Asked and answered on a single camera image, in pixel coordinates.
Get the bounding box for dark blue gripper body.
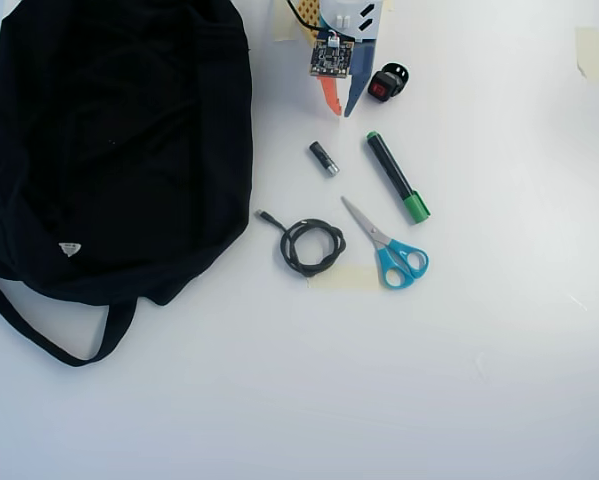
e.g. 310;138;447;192
352;37;381;66

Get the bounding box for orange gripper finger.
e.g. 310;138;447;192
316;74;343;118

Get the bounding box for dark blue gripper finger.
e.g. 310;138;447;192
342;62;379;119

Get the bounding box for black bike light red lens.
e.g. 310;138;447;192
367;62;412;103

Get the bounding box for black fabric bag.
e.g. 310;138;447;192
0;0;255;369

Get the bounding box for black AA battery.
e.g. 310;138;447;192
308;141;340;178

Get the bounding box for black marker green cap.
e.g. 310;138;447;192
364;130;433;225

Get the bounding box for bare camera circuit board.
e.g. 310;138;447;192
307;32;355;80

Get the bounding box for blue handled scissors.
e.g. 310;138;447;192
340;195;430;291

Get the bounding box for coiled black USB cable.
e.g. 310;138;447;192
256;208;349;279

